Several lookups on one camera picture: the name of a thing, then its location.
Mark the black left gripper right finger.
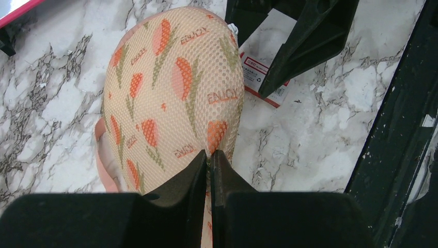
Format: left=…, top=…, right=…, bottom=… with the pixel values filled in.
left=210, top=150, right=374, bottom=247

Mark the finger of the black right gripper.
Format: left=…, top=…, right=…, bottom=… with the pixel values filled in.
left=258, top=1, right=359, bottom=99
left=225, top=1, right=306, bottom=48

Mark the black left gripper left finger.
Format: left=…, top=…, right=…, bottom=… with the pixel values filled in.
left=1, top=151, right=207, bottom=247

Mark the black front mounting bar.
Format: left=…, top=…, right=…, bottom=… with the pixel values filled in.
left=346, top=1, right=437, bottom=247

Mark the floral mesh laundry bag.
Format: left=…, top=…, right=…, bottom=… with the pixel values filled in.
left=94, top=6, right=246, bottom=248

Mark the pink-framed whiteboard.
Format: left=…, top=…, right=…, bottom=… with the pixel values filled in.
left=1, top=0, right=44, bottom=57

